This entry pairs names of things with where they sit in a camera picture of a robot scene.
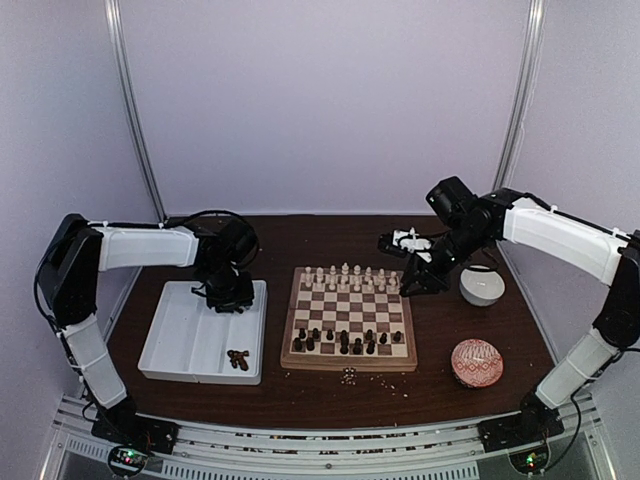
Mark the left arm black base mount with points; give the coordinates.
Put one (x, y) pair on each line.
(144, 434)

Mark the white plastic divided tray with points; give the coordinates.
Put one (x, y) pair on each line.
(188, 342)

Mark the right aluminium corner post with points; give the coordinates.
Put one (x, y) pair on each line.
(523, 94)

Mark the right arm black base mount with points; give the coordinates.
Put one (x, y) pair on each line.
(512, 431)

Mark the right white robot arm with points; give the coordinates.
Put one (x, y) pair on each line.
(606, 276)

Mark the right wrist camera with cable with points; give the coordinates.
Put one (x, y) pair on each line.
(400, 243)

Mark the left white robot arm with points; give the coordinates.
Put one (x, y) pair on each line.
(86, 273)

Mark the white ceramic bowl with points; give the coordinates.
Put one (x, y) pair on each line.
(481, 286)

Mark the aluminium front rail frame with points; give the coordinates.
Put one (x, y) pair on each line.
(446, 450)

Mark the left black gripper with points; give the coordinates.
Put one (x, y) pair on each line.
(244, 297)

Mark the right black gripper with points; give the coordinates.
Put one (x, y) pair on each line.
(434, 281)

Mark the dark chess pieces lower pile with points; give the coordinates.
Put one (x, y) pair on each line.
(238, 359)

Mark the red patterned bowl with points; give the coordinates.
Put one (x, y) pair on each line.
(476, 363)

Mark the aluminium corner post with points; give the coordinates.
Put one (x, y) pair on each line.
(133, 119)
(523, 94)

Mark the wooden chess board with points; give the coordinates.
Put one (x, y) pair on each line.
(355, 313)

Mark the left aluminium corner post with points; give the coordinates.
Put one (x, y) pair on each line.
(133, 119)

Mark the white chess pieces group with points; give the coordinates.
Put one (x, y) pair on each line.
(348, 279)

